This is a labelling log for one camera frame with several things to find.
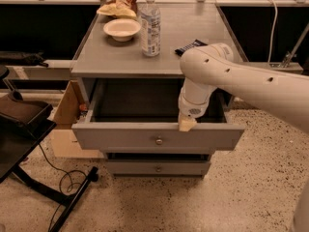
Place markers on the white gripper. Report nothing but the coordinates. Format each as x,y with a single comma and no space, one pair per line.
189,108

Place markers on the white robot body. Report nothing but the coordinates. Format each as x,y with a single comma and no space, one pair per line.
300,221

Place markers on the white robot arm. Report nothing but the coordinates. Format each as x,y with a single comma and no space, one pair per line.
206,68

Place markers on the grey bottom drawer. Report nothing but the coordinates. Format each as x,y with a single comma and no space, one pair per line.
177,168

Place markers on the metal frame rail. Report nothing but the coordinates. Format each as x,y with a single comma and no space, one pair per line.
60,70

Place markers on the grey top drawer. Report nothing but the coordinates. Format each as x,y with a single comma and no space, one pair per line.
130,115

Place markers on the clear plastic water bottle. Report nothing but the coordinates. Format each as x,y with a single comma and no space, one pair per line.
150,28

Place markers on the white bowl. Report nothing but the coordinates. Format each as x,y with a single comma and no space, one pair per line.
122,30

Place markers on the black rolling stand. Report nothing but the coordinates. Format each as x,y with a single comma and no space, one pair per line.
24,125

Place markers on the dark blue snack packet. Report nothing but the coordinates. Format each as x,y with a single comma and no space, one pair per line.
182,50

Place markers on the cardboard box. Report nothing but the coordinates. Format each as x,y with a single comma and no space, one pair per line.
68,112

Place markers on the yellow chip bag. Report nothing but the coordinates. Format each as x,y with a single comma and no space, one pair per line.
118,9

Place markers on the grey drawer cabinet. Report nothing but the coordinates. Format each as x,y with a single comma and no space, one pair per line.
181,24

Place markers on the grey drawer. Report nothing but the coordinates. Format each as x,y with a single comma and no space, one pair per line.
130,115
177,168

